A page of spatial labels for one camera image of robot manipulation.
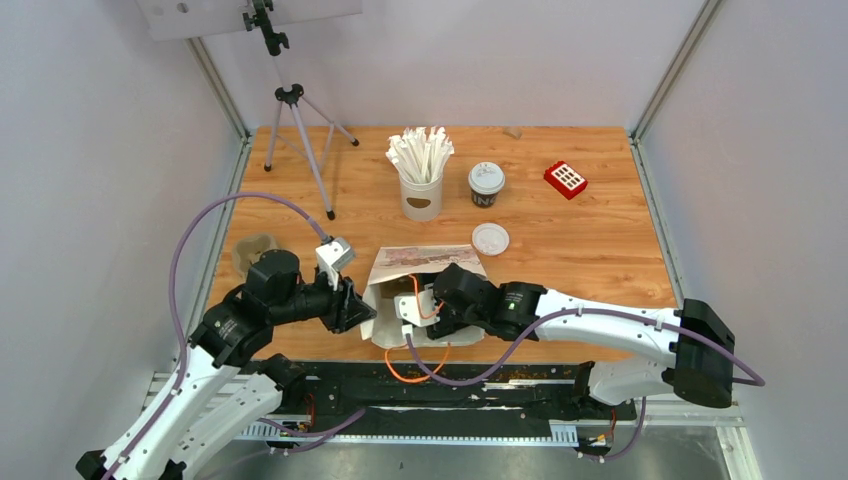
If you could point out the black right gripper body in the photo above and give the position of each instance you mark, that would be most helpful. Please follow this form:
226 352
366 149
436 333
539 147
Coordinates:
449 321

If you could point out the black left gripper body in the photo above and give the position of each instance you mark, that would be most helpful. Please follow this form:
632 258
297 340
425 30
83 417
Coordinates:
334 313

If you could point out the paper takeout bag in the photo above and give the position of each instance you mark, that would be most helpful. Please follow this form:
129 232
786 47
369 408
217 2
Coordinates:
399 270

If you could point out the brown cup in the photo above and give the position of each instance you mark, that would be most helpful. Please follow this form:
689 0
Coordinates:
484 198

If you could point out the white coffee cup lid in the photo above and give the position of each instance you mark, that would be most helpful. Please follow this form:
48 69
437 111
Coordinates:
486 178

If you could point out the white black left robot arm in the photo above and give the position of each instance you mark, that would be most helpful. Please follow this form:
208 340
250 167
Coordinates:
175 436

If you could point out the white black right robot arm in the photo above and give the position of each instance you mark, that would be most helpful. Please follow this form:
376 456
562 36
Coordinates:
685 351

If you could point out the white cup of straws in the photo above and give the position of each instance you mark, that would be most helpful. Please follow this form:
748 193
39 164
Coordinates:
420 155

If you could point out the red white toy block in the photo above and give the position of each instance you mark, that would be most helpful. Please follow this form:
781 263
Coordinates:
565 180

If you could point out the white perforated board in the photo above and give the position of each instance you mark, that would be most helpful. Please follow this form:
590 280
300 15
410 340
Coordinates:
173 19

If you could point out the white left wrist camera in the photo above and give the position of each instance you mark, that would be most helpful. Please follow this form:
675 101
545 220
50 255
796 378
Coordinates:
332 257

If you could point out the camera tripod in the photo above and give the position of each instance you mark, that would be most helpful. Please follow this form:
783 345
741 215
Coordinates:
258 16

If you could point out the aluminium rail frame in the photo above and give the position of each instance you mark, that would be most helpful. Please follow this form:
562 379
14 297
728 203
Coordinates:
689 424

